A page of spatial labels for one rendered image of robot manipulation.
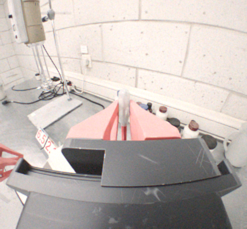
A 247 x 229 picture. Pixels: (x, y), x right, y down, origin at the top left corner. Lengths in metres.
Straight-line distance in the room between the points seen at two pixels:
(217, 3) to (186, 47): 0.20
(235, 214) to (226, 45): 0.57
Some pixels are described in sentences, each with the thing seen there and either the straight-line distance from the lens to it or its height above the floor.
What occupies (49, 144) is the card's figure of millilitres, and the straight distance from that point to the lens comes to 0.54.
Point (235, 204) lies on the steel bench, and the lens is 0.54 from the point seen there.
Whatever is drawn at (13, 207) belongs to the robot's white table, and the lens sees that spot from 0.53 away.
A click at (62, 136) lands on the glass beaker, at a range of 0.35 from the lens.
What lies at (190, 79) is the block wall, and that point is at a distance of 0.56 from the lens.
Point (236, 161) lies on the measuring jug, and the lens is 0.59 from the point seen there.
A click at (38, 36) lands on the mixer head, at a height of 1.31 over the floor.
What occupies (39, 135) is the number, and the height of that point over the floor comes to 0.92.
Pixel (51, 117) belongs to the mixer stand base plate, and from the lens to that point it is 0.71.
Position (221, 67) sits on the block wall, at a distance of 0.55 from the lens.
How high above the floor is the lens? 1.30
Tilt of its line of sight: 34 degrees down
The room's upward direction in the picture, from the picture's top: straight up
